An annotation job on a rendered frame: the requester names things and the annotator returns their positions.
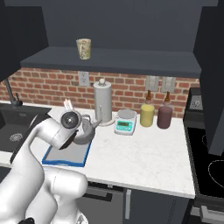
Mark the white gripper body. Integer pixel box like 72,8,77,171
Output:
63,98,76,113

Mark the grey metal kettle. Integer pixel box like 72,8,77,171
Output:
72,114,103,146

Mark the blue tray with grey inset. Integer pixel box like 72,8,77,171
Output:
41,137,94,168

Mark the beige patterned mug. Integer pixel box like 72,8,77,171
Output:
75,38,92,61

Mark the dark cabinet door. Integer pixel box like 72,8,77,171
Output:
0,0,50,83
192,0,224,158

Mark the white paper towel roll holder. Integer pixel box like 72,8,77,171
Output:
93,78,114,127

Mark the dark sink basin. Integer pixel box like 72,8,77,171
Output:
0,103,53,153

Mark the dark sink tap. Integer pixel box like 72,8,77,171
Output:
3,78,24,108

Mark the white teal kitchen scale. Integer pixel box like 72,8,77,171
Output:
114,108,137,137

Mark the yellow liquid bottle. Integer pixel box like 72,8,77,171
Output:
139,89,156,129

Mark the dark red liquid bottle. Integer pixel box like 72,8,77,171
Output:
156,90,173,130

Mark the dark drawer front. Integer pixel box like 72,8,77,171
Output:
76,181,127,224

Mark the dark base cupboard door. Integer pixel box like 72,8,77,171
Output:
124,188,191,224

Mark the black hob stove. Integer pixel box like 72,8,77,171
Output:
182,87,224,212

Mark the grey wall outlet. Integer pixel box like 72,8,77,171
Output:
77,70,91,88

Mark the grey wall switch plate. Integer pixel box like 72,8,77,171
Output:
161,76,177,94
145,75,161,92

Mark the dark wall cabinet body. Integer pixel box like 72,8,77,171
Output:
19,0,220,79

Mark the black drawer handle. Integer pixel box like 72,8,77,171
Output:
84,190,114,203

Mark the grey cupboard door handle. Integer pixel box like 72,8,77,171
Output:
124,189,132,221

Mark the grey oven door handle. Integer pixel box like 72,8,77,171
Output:
199,205,224,224

